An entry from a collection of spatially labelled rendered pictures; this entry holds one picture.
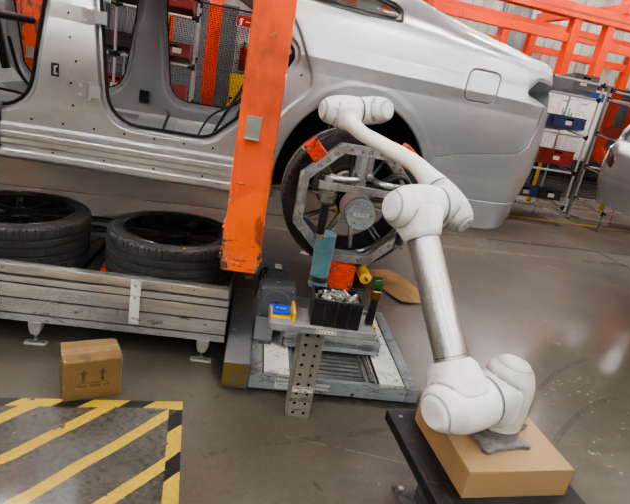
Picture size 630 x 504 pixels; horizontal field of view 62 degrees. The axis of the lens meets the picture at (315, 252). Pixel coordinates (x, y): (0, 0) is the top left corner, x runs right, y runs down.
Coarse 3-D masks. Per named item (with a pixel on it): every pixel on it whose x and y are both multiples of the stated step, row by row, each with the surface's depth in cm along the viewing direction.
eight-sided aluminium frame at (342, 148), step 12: (348, 144) 226; (336, 156) 227; (372, 156) 229; (384, 156) 229; (312, 168) 228; (396, 168) 232; (300, 180) 229; (300, 192) 231; (300, 204) 235; (300, 216) 235; (300, 228) 237; (312, 240) 240; (384, 240) 247; (336, 252) 244; (348, 252) 248; (372, 252) 244; (384, 252) 245
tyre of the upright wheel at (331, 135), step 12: (324, 132) 246; (336, 132) 235; (348, 132) 233; (324, 144) 234; (336, 144) 234; (360, 144) 235; (300, 156) 235; (288, 168) 246; (300, 168) 236; (288, 180) 238; (288, 192) 239; (288, 204) 241; (288, 216) 243; (288, 228) 246; (300, 240) 248; (312, 252) 250; (360, 252) 253; (360, 264) 255
